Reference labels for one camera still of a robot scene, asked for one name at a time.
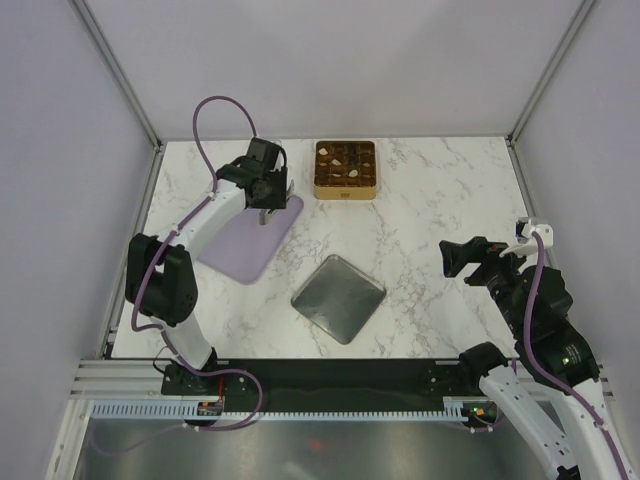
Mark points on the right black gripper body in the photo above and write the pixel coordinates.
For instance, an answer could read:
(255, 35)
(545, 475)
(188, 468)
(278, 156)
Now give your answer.
(498, 273)

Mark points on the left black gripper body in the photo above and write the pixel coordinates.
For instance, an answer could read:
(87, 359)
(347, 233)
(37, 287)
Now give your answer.
(275, 192)

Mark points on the metal tongs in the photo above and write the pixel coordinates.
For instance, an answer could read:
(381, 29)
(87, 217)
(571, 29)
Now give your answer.
(265, 215)

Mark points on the dark metal tin lid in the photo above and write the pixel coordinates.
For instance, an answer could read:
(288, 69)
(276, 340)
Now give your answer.
(338, 298)

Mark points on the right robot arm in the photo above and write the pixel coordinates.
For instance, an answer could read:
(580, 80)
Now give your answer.
(534, 302)

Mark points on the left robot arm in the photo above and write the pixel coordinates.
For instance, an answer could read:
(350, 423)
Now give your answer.
(160, 282)

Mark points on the gold chocolate tin box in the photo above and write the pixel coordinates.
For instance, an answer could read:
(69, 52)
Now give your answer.
(357, 155)

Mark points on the lilac plastic tray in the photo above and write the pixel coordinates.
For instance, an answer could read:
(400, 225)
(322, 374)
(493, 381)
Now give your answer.
(244, 247)

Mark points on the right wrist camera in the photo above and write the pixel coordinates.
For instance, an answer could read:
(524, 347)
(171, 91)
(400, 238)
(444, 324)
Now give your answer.
(527, 230)

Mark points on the white cable duct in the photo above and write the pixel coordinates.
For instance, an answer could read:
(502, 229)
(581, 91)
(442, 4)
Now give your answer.
(192, 410)

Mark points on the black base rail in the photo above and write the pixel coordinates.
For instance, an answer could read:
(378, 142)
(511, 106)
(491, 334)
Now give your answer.
(325, 384)

